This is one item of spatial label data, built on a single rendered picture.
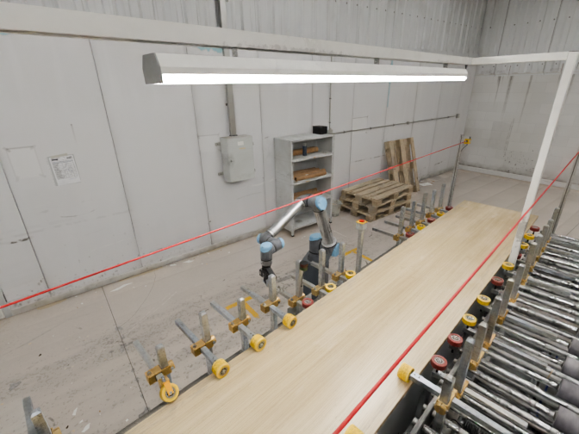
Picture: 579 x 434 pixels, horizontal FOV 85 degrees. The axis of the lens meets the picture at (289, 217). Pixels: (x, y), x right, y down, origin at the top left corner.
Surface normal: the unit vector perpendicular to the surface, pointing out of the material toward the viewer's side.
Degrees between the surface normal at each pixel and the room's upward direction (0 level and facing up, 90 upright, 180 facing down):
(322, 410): 0
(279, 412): 0
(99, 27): 90
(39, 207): 90
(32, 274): 90
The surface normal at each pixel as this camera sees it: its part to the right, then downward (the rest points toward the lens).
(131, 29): 0.70, 0.26
